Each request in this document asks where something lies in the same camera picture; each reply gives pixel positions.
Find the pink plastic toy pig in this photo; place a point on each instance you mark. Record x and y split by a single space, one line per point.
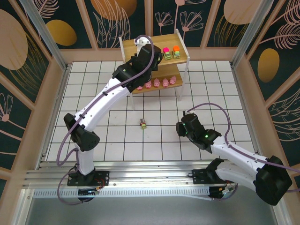
148 85
173 80
139 88
156 82
165 82

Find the green toy truck magenta load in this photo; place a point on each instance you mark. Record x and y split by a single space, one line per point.
166 54

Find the green toy truck orange load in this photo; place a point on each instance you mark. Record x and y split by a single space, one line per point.
176 52

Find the wooden shelf white metal frame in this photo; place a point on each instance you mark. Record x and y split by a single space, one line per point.
168 39

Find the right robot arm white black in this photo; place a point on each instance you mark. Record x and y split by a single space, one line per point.
234 152

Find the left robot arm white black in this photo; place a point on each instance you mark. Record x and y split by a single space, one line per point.
100 103

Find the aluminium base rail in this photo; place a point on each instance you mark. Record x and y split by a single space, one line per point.
152 173

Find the aluminium frame post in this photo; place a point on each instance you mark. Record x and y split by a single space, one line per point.
47 35
248 35

